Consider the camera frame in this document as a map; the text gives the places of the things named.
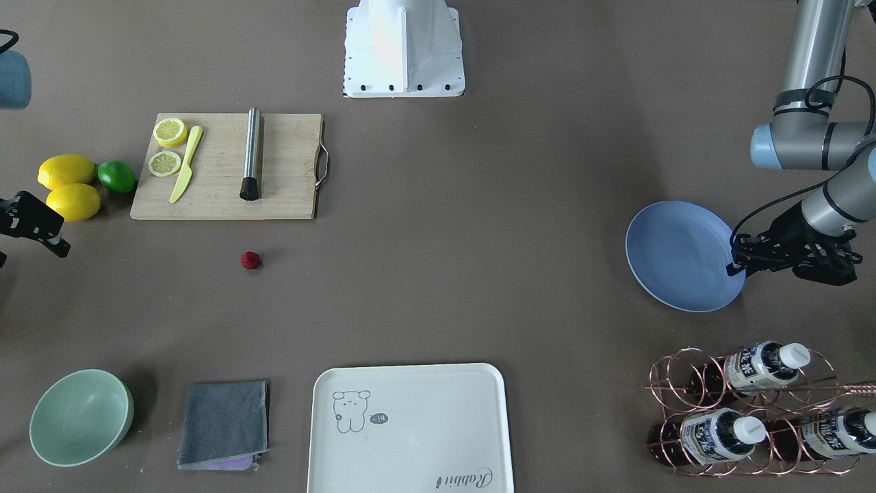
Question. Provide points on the whole lemon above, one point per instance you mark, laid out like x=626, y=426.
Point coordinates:
x=75, y=202
x=64, y=169

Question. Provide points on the upper lemon slice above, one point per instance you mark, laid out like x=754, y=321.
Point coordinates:
x=164, y=164

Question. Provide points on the grey folded cloth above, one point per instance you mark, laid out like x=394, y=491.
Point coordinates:
x=225, y=427

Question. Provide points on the back tea bottle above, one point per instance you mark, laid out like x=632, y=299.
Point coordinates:
x=768, y=365
x=839, y=433

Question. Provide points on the steel muddler black tip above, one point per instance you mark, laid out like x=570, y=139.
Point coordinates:
x=250, y=188

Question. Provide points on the tea bottle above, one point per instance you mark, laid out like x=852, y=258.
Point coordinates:
x=707, y=438
x=768, y=365
x=839, y=433

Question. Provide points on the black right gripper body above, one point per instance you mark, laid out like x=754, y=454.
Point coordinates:
x=29, y=218

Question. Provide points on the lower whole lemon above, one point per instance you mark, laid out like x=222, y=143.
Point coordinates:
x=75, y=202

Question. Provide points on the red strawberry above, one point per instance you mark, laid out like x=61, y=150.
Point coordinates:
x=250, y=260

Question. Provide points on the front tea bottle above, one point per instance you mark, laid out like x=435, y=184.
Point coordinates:
x=707, y=438

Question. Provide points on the copper wire bottle rack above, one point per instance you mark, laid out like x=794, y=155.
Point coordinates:
x=678, y=382

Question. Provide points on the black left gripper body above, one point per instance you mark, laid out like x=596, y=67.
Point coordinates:
x=787, y=227

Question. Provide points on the light green bowl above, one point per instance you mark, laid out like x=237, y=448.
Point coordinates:
x=81, y=417

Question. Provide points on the wooden cutting board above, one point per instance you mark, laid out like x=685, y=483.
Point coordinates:
x=291, y=169

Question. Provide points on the cream rabbit tray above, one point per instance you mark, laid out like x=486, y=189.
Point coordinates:
x=416, y=428

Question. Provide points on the green lime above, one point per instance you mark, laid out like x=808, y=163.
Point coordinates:
x=116, y=176

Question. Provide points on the blue round plate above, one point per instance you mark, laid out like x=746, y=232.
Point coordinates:
x=678, y=252

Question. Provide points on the lower lemon half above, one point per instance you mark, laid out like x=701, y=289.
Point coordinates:
x=170, y=133

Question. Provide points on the upper whole lemon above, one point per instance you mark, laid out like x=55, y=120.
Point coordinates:
x=64, y=169

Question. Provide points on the yellow plastic knife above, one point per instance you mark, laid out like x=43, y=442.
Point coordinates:
x=185, y=173

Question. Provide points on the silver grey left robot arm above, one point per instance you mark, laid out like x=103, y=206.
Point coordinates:
x=823, y=119

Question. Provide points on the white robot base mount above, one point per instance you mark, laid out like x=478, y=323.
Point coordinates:
x=403, y=49

